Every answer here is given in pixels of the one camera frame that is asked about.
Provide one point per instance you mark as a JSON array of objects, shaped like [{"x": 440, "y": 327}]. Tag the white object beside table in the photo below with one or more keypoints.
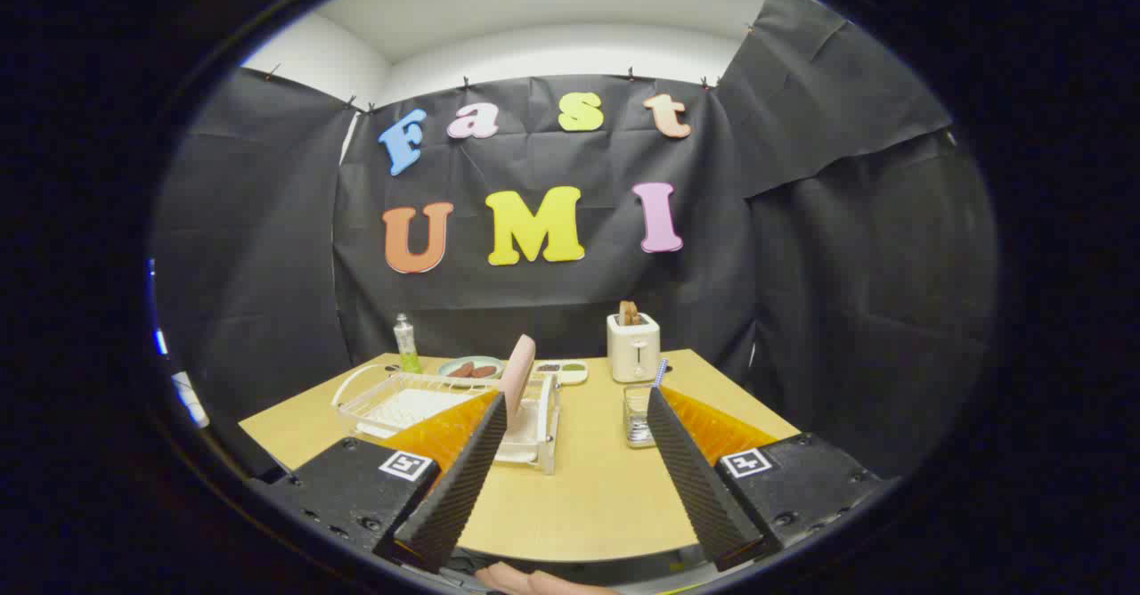
[{"x": 191, "y": 399}]

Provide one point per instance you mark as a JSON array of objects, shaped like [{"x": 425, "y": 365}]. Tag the pink plate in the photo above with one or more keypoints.
[{"x": 518, "y": 372}]

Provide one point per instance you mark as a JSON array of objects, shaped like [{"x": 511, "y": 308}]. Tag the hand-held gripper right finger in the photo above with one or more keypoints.
[{"x": 695, "y": 479}]

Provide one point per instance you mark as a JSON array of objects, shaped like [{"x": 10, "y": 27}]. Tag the brown sausage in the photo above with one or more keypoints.
[
  {"x": 484, "y": 370},
  {"x": 461, "y": 370}
]

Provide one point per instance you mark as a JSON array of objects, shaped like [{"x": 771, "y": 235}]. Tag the bright blue screen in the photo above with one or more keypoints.
[{"x": 159, "y": 342}]

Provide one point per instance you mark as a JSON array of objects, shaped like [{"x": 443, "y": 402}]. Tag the black backdrop cloth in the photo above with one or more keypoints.
[{"x": 802, "y": 265}]

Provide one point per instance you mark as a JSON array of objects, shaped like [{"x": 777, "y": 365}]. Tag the brown toast slice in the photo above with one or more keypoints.
[{"x": 629, "y": 313}]

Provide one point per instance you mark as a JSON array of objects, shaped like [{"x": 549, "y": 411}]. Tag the pale green plate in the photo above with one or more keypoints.
[{"x": 481, "y": 360}]

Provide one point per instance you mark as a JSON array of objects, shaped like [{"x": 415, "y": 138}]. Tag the white divided sauce dish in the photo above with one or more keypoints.
[{"x": 570, "y": 379}]

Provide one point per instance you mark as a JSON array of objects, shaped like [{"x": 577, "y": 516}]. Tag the white toaster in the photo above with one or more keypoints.
[{"x": 632, "y": 350}]

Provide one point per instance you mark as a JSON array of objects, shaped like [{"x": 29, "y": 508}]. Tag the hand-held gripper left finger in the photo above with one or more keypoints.
[{"x": 463, "y": 479}]

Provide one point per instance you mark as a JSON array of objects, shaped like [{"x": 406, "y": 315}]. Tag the green dish soap bottle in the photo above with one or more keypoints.
[{"x": 407, "y": 350}]

